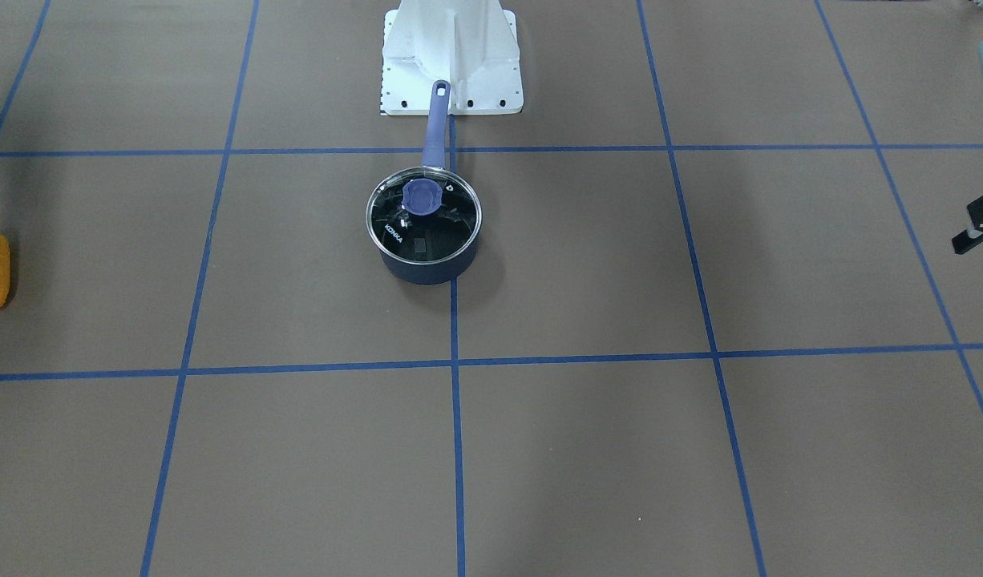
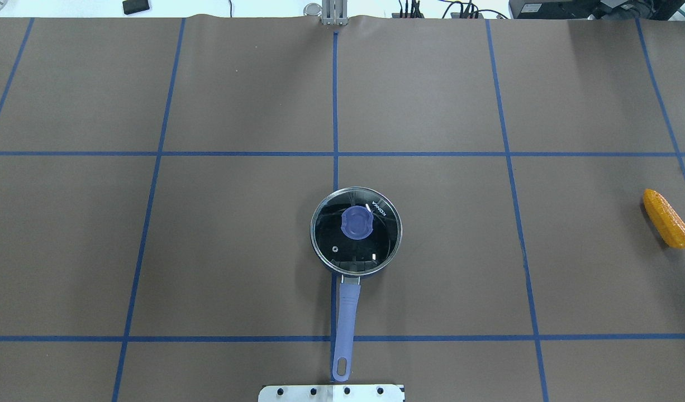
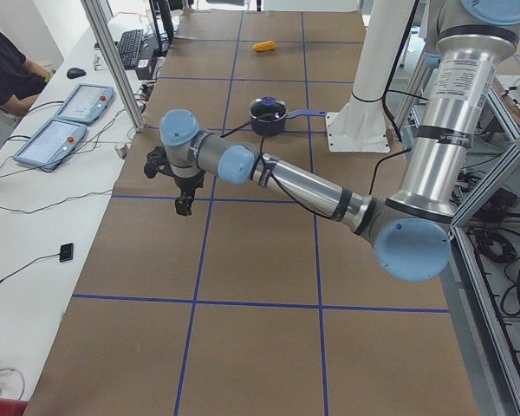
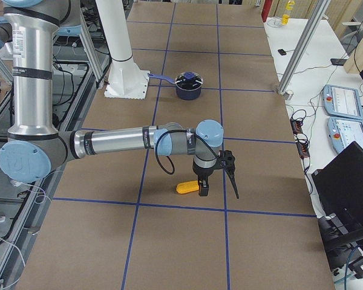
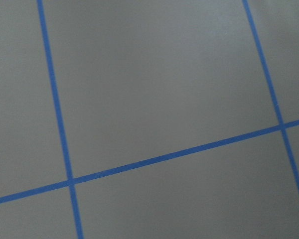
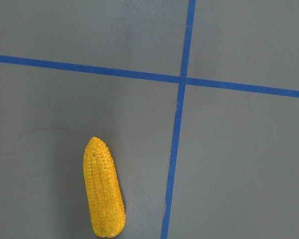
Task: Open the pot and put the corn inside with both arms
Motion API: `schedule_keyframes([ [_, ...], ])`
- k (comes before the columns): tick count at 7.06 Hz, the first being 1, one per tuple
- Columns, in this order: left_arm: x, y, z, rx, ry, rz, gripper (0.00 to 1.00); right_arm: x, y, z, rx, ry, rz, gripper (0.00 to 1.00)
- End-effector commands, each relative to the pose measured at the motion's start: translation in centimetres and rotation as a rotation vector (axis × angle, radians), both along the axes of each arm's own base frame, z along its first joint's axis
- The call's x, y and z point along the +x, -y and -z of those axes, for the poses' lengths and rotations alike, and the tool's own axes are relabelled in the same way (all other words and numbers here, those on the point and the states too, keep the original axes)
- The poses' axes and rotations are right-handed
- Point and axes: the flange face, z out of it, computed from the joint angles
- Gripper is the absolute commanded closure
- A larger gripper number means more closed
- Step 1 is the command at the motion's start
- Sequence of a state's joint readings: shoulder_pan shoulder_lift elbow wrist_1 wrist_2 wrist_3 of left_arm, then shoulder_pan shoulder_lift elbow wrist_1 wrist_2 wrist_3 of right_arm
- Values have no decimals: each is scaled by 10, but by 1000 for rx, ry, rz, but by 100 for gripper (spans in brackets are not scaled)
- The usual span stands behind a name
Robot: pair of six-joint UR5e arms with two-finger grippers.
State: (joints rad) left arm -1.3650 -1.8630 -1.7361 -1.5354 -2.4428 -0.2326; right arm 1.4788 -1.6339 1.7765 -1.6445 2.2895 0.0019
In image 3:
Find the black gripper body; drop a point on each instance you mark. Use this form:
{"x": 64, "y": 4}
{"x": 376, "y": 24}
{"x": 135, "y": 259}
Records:
{"x": 187, "y": 185}

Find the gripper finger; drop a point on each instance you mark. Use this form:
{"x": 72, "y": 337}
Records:
{"x": 189, "y": 200}
{"x": 181, "y": 203}

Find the glass lid with blue knob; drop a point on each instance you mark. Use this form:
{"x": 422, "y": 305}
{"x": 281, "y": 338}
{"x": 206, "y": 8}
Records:
{"x": 267, "y": 108}

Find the yellow corn cob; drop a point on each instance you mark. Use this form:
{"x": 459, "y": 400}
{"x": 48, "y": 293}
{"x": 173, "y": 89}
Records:
{"x": 264, "y": 46}

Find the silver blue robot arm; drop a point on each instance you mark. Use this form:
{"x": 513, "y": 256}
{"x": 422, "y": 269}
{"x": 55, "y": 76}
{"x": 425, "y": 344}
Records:
{"x": 407, "y": 230}

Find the small metal cylinder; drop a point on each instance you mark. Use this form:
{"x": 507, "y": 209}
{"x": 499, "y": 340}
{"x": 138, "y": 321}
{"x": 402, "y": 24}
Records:
{"x": 121, "y": 150}

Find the far blue teach pendant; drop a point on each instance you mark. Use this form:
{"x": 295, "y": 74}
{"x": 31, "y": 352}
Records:
{"x": 86, "y": 104}

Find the blue teach pendant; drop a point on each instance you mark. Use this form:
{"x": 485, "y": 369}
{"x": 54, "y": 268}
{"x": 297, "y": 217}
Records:
{"x": 86, "y": 104}
{"x": 51, "y": 144}

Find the near blue teach pendant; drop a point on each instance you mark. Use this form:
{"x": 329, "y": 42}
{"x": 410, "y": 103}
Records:
{"x": 51, "y": 144}

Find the dark blue saucepan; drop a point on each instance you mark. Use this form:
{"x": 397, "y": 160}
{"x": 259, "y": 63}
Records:
{"x": 274, "y": 127}

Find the brown paper table mat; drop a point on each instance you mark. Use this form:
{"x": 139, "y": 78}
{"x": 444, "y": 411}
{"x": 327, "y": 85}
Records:
{"x": 251, "y": 305}

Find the black computer mouse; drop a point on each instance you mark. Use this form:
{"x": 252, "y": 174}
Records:
{"x": 74, "y": 72}

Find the black keyboard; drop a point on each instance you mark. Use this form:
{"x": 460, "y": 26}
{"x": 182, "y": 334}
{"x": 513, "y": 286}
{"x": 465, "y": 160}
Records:
{"x": 129, "y": 47}

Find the small black square device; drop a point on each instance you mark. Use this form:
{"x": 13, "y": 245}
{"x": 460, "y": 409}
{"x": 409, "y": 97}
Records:
{"x": 66, "y": 252}

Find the seated person in black shirt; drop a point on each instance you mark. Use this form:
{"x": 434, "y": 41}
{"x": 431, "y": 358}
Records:
{"x": 21, "y": 79}

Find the aluminium frame post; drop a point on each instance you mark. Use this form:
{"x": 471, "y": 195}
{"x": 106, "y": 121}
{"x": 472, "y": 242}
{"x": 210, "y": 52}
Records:
{"x": 98, "y": 23}

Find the white pedestal base plate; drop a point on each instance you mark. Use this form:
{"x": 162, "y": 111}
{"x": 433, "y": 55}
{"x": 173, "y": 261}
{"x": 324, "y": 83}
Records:
{"x": 359, "y": 127}

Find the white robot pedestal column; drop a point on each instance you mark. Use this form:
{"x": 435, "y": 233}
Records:
{"x": 388, "y": 28}

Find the aluminium frame rack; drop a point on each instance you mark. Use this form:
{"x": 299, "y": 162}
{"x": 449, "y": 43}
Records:
{"x": 465, "y": 169}

